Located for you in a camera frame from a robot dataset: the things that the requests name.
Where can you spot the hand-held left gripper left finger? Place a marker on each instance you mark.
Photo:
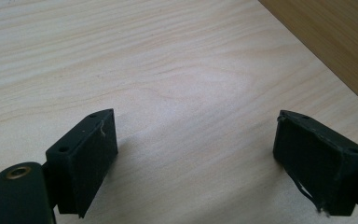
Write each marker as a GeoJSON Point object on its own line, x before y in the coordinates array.
{"type": "Point", "coordinates": [84, 161]}

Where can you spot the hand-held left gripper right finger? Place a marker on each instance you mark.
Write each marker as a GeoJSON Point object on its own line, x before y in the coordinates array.
{"type": "Point", "coordinates": [317, 161]}

